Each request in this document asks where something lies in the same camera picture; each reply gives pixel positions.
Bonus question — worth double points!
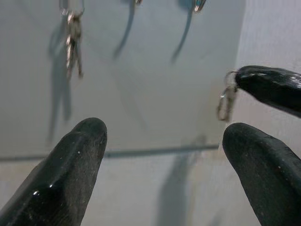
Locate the silver key bunch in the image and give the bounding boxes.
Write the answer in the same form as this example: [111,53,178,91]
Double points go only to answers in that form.
[60,7,85,80]

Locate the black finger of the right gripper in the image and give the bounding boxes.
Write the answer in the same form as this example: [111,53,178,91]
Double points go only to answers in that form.
[236,65,301,118]

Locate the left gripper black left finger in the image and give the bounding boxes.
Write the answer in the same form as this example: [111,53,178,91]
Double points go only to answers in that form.
[0,117,108,226]

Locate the silver keyring with carabiner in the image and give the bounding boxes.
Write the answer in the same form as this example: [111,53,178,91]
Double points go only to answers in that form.
[216,70,238,122]

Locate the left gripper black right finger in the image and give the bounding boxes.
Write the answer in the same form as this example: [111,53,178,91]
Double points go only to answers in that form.
[222,122,301,226]

